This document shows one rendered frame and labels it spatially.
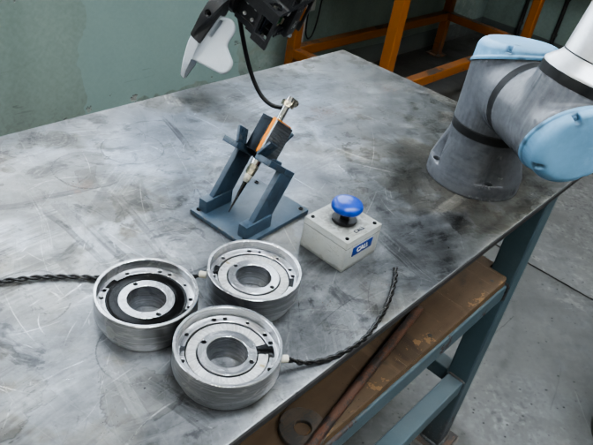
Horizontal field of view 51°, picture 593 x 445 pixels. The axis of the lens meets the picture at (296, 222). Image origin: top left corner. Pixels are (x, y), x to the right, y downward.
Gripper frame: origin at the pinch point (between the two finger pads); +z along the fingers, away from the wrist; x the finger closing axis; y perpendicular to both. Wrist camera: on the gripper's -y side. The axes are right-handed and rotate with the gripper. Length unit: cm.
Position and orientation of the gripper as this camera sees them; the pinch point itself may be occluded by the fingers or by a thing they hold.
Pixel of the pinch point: (219, 52)
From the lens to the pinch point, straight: 84.9
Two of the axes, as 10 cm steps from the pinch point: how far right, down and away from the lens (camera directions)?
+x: 5.9, -5.2, 6.2
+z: -3.7, 5.1, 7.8
